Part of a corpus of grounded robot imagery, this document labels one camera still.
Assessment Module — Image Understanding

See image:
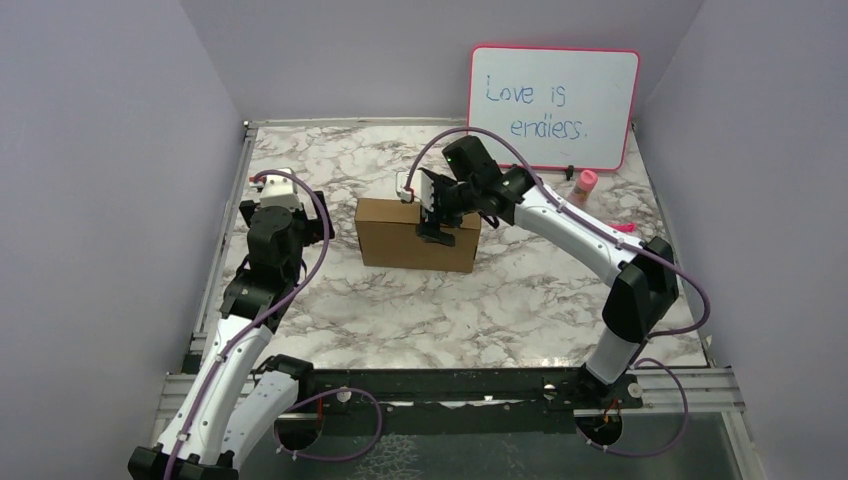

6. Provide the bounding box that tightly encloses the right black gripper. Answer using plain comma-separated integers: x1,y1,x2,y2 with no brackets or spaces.
414,173,479,248

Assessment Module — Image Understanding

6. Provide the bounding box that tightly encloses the brown cardboard box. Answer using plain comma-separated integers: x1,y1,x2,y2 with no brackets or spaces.
354,198,482,273

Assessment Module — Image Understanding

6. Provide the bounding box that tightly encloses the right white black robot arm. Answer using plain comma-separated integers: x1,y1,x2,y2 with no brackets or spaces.
395,129,679,407

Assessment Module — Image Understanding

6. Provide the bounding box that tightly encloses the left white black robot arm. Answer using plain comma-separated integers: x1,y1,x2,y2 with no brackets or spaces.
128,191,335,479

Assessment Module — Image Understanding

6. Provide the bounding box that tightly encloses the pink capped small bottle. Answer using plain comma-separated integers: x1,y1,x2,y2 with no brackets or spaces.
567,169,598,209

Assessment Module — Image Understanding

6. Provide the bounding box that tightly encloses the pink framed whiteboard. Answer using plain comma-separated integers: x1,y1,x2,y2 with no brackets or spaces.
467,45,641,172

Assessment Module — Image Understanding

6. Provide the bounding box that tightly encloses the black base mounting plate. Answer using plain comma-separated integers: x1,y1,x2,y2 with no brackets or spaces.
273,367,643,440

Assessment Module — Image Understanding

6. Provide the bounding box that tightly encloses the pink marker pen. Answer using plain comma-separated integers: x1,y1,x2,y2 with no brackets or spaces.
610,223,637,233

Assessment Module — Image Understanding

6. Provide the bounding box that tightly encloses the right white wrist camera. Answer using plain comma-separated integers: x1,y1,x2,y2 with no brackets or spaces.
395,168,439,213

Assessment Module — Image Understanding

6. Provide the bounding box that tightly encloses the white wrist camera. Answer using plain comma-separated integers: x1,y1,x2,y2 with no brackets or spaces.
255,174,302,211
395,168,439,213

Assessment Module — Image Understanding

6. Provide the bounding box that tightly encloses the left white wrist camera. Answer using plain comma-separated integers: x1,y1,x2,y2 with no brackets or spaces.
255,174,302,211

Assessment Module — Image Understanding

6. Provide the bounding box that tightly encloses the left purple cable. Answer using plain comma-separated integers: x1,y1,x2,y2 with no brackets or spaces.
161,169,384,480

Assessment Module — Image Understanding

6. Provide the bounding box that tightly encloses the purple cable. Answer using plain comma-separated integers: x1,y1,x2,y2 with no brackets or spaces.
161,169,384,480
404,127,713,460

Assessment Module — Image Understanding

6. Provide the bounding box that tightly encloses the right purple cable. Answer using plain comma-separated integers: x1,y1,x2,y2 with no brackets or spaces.
404,127,713,460

